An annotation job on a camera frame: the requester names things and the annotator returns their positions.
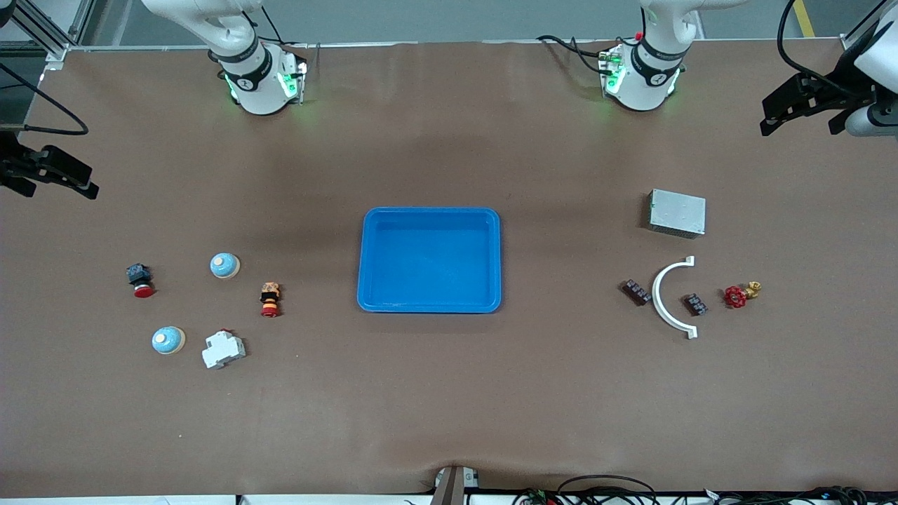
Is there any red handle brass valve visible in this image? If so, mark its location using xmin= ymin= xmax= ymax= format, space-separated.
xmin=723 ymin=281 xmax=763 ymax=310

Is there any black left base cable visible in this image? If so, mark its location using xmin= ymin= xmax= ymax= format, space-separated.
xmin=537 ymin=34 xmax=611 ymax=74

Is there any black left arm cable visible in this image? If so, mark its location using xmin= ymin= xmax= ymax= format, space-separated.
xmin=777 ymin=0 xmax=874 ymax=102

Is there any grey metal box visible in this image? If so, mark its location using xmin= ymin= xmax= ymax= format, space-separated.
xmin=640 ymin=188 xmax=707 ymax=240

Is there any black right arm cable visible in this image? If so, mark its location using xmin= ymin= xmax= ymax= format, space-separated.
xmin=0 ymin=63 xmax=90 ymax=136

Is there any black looped cable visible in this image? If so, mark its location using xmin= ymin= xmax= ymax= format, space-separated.
xmin=556 ymin=475 xmax=660 ymax=505

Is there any black cable bundle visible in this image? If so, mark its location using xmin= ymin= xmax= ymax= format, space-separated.
xmin=702 ymin=485 xmax=874 ymax=505

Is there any black right base cable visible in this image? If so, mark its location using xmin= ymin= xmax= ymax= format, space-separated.
xmin=242 ymin=7 xmax=285 ymax=46

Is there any aluminium frame profile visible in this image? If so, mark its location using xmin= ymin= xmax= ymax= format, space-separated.
xmin=840 ymin=0 xmax=898 ymax=54
xmin=0 ymin=0 xmax=95 ymax=71

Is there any white circuit breaker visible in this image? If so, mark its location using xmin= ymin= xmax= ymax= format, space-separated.
xmin=201 ymin=328 xmax=247 ymax=370

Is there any brown table mat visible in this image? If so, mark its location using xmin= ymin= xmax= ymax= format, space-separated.
xmin=0 ymin=39 xmax=898 ymax=500

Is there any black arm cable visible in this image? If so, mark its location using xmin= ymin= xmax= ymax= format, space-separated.
xmin=777 ymin=0 xmax=874 ymax=102
xmin=0 ymin=63 xmax=90 ymax=136

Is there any red push button black body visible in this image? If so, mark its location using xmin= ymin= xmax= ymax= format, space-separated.
xmin=126 ymin=263 xmax=156 ymax=299

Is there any black base cable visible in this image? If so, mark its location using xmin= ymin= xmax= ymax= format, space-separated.
xmin=537 ymin=34 xmax=611 ymax=74
xmin=242 ymin=7 xmax=285 ymax=46

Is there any blue plastic tray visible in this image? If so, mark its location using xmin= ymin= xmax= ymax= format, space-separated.
xmin=356 ymin=206 xmax=503 ymax=314

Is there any blue bell with white knob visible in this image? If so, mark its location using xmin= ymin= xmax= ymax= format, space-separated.
xmin=151 ymin=326 xmax=187 ymax=356

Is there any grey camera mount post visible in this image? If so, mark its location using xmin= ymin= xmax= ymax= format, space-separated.
xmin=429 ymin=465 xmax=481 ymax=505

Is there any white curved bracket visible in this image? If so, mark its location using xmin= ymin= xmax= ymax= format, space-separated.
xmin=651 ymin=255 xmax=699 ymax=340

